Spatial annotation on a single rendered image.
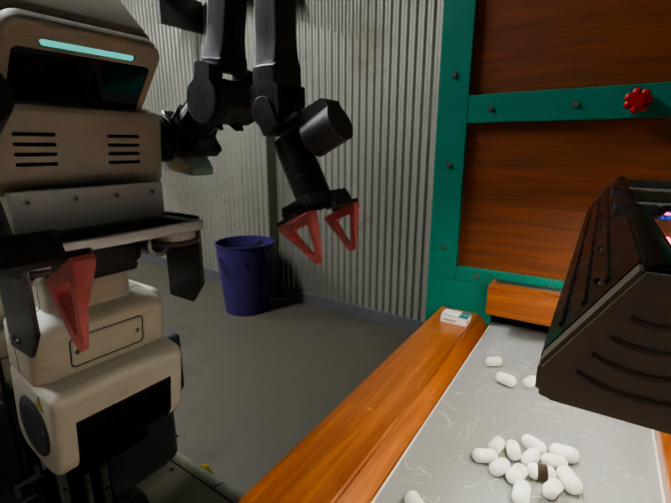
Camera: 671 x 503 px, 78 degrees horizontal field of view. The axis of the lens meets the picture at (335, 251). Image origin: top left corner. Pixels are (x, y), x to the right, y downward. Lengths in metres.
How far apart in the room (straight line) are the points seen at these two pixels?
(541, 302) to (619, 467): 0.37
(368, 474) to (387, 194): 2.19
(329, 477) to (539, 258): 0.67
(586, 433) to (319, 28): 2.68
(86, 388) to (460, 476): 0.56
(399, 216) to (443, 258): 1.58
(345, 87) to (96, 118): 2.21
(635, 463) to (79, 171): 0.89
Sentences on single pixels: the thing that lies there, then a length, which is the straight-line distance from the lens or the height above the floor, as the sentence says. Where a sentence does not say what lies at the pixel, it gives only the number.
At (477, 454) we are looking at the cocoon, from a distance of 0.65.
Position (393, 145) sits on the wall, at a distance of 2.61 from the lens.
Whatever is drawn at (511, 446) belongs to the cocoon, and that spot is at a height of 0.76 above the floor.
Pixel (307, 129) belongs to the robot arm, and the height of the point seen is 1.18.
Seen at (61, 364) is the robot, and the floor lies 0.83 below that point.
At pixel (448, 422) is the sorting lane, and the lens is 0.72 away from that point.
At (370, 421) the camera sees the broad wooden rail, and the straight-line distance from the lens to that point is 0.66.
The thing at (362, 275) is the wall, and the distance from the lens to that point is 2.84.
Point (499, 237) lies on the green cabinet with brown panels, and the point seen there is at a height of 0.96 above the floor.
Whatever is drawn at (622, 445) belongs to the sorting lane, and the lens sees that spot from 0.78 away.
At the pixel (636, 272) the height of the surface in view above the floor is 1.11.
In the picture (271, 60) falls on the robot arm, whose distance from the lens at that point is 0.68.
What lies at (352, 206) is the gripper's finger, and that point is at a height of 1.06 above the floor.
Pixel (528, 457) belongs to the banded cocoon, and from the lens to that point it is 0.66.
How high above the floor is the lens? 1.16
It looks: 14 degrees down
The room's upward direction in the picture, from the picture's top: straight up
